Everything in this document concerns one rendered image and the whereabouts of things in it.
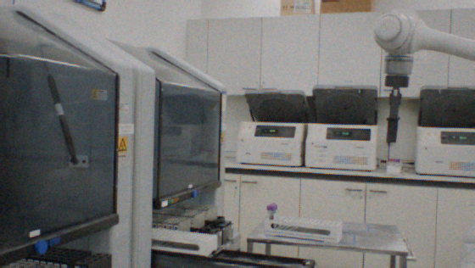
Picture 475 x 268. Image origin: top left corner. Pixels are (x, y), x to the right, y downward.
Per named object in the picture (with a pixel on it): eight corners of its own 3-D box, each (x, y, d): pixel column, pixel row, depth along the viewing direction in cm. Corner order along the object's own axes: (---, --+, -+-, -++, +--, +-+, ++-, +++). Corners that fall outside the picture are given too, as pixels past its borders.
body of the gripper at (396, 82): (410, 75, 151) (406, 104, 151) (409, 76, 159) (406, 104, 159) (384, 74, 153) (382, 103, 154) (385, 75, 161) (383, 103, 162)
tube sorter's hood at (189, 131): (36, 198, 179) (39, 27, 177) (124, 180, 237) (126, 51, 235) (160, 209, 163) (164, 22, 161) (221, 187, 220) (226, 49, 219)
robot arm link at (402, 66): (413, 59, 158) (411, 77, 159) (384, 58, 161) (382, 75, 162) (414, 57, 149) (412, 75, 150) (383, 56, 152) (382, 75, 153)
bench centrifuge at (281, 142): (234, 164, 405) (237, 88, 403) (256, 159, 463) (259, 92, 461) (298, 168, 386) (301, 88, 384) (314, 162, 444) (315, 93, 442)
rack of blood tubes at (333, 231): (263, 234, 192) (263, 219, 192) (271, 229, 202) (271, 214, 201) (337, 242, 181) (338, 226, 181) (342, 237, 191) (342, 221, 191)
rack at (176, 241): (129, 249, 170) (129, 232, 170) (143, 243, 179) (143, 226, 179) (207, 259, 161) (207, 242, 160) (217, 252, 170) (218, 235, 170)
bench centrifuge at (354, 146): (304, 168, 385) (306, 82, 383) (315, 162, 445) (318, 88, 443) (376, 172, 369) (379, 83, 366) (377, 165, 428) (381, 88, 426)
